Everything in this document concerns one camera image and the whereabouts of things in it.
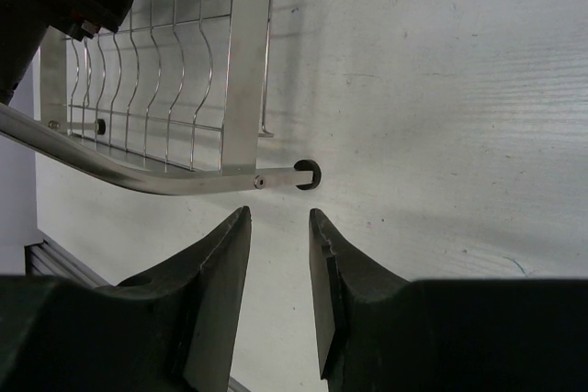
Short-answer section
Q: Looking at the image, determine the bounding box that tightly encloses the aluminium frame rail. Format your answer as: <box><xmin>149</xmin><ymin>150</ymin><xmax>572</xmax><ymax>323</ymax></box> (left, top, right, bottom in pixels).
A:
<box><xmin>25</xmin><ymin>231</ymin><xmax>250</xmax><ymax>391</ymax></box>

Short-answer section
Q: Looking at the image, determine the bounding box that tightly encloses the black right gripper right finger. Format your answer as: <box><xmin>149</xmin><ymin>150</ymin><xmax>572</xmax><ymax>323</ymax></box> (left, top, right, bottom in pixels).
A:
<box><xmin>309</xmin><ymin>208</ymin><xmax>587</xmax><ymax>391</ymax></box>

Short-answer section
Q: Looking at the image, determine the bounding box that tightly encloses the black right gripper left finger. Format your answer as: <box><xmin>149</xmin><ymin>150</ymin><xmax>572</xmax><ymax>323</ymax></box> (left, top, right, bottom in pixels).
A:
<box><xmin>1</xmin><ymin>207</ymin><xmax>252</xmax><ymax>391</ymax></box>

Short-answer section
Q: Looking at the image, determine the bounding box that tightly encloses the stainless steel dish rack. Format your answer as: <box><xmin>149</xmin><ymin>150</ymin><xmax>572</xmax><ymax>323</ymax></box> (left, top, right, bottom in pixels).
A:
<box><xmin>1</xmin><ymin>0</ymin><xmax>322</xmax><ymax>196</ymax></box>

